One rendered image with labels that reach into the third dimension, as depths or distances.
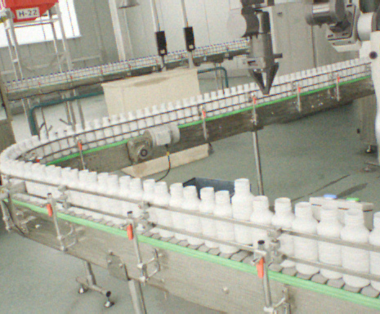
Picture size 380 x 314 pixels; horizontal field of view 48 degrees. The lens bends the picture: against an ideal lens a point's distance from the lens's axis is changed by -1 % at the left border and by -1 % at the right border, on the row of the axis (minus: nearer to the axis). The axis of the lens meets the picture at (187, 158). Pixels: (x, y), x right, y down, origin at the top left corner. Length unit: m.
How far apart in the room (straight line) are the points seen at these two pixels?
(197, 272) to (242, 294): 0.15
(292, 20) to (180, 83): 2.53
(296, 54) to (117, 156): 5.03
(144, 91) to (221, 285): 4.31
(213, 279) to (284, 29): 6.27
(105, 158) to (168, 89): 2.82
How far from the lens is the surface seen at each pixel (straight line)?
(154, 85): 5.43
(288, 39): 7.31
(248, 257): 1.16
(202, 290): 1.29
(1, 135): 6.50
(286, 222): 1.05
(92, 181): 1.55
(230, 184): 1.90
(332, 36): 1.58
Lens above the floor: 1.56
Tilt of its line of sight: 15 degrees down
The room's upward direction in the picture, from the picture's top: 9 degrees counter-clockwise
